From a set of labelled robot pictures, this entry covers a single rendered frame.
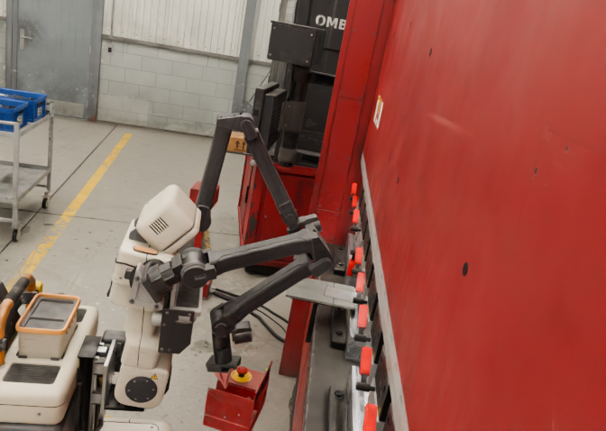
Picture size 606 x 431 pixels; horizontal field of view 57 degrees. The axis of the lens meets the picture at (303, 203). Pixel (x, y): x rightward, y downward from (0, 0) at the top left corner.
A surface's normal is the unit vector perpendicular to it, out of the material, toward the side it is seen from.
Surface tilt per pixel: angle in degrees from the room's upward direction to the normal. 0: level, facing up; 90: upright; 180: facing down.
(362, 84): 90
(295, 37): 90
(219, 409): 90
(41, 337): 92
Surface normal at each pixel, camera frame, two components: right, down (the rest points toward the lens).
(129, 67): 0.13, 0.33
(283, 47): -0.14, 0.28
